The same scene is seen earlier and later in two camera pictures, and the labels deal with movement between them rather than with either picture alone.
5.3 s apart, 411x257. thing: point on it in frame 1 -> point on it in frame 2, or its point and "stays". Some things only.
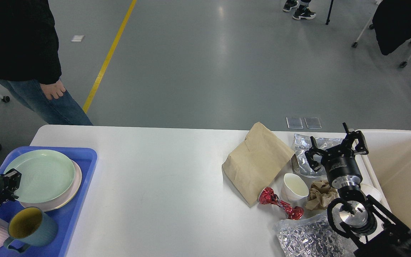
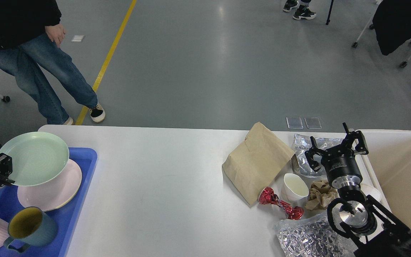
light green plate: [46, 175] -> [36, 157]
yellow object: [29, 226] stays
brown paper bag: [251, 167] stays
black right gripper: [341, 165] stays
